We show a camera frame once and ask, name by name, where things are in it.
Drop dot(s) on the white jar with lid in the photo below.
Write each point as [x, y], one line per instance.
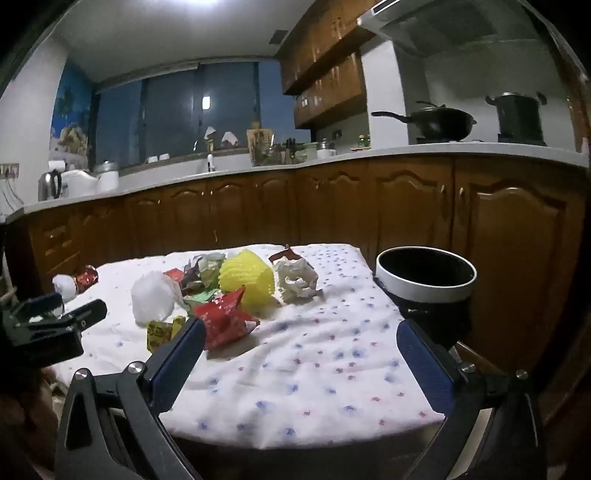
[107, 177]

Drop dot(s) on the wooden lower cabinets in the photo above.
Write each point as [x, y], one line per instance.
[415, 203]

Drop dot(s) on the red and white wrapper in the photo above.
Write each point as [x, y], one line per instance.
[85, 278]

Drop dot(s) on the blue wall poster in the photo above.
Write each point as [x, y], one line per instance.
[69, 115]

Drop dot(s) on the black wok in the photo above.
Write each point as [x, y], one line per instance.
[443, 122]

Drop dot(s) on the wooden cabinets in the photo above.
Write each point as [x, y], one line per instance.
[323, 87]
[415, 203]

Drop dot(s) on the wooden upper cabinets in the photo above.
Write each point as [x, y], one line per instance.
[323, 87]

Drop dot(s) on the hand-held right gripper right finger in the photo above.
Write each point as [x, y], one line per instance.
[418, 364]

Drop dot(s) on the dark stock pot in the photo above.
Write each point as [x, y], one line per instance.
[519, 117]

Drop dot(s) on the white dotted tablecloth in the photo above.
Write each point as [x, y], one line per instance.
[300, 360]

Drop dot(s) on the small red wrapper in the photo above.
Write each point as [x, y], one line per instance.
[173, 275]

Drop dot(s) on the white lidded container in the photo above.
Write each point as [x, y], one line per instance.
[326, 150]

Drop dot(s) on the kitchen window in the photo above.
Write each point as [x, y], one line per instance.
[161, 115]

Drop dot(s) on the small yellow packet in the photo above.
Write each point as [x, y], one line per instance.
[159, 333]

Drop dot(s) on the yellow foam fruit net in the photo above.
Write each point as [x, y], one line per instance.
[247, 281]

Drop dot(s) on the range hood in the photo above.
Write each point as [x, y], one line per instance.
[438, 27]

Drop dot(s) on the knife block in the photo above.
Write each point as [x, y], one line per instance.
[289, 152]

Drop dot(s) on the black bin with white rim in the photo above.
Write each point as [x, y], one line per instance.
[415, 290]

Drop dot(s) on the red star-print wrapper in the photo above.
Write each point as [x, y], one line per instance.
[221, 323]

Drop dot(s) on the dark red paper scrap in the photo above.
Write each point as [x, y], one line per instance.
[286, 254]

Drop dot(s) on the steel kettle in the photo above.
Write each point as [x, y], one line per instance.
[50, 184]

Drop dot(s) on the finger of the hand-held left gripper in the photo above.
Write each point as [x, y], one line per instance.
[39, 305]
[87, 312]

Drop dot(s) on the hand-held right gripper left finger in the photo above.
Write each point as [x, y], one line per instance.
[182, 364]

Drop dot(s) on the ceiling vent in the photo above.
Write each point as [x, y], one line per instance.
[278, 36]

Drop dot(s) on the crumpled white paper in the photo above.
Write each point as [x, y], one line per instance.
[295, 281]

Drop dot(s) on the white rice cooker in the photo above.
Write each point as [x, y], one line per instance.
[78, 182]

